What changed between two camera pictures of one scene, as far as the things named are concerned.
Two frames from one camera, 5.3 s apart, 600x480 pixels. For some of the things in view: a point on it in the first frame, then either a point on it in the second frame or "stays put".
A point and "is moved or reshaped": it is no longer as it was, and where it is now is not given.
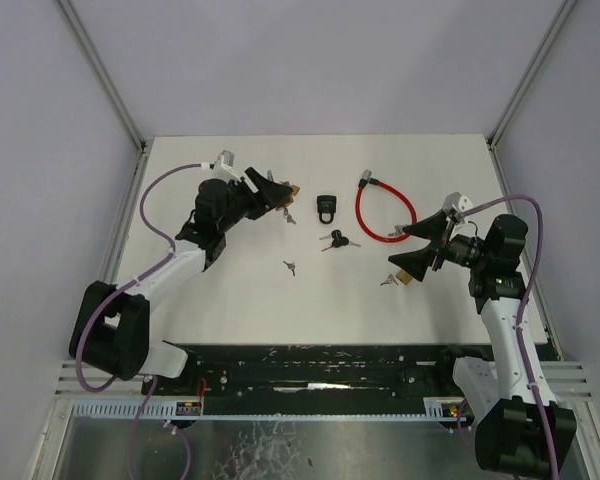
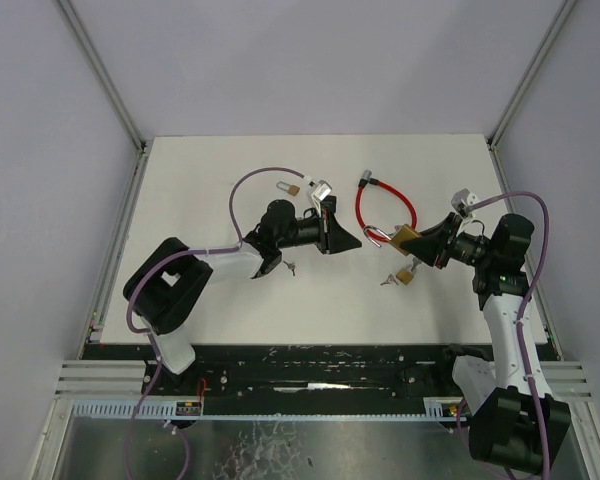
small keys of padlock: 290,266 stays put
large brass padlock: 289,200 is moved or reshaped
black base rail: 318,371 stays put
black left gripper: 250,190 -> 325,230
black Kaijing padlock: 326,207 stays put
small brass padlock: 404,277 stays put
